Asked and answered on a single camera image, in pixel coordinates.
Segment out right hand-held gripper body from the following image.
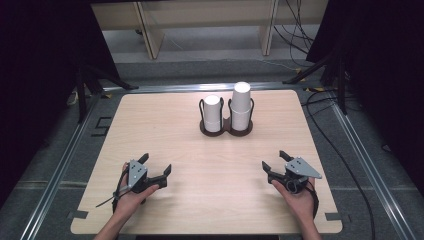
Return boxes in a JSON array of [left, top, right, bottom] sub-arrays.
[[267, 156, 323, 195]]

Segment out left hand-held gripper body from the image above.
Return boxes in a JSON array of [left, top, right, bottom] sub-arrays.
[[128, 159, 168, 195]]

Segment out dark double cup holder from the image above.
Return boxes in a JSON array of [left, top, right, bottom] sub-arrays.
[[198, 97, 255, 138]]

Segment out short stack of white cups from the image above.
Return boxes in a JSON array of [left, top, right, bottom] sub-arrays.
[[203, 94, 223, 133]]

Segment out person's left hand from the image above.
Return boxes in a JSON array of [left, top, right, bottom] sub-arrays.
[[113, 162, 161, 218]]

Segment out person's right hand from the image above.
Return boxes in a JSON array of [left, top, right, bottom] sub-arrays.
[[270, 177, 318, 223]]

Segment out tall stack of white cups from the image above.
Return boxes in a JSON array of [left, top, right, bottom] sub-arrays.
[[230, 81, 252, 132]]

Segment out black tripod stand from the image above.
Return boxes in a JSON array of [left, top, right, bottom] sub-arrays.
[[282, 49, 350, 116], [74, 64, 140, 125]]

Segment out black curtain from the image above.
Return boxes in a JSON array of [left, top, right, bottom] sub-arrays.
[[0, 0, 122, 209], [305, 0, 424, 198]]

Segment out light wooden shelf unit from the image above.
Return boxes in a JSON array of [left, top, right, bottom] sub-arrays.
[[90, 0, 330, 61]]

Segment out long black floor cable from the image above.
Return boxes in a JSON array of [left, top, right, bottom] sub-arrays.
[[300, 89, 377, 240]]

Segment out metal floor rail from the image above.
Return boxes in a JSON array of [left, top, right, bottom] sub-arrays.
[[19, 94, 103, 240], [328, 98, 418, 240]]

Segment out bundle of black cables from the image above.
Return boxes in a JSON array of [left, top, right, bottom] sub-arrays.
[[272, 0, 317, 69]]

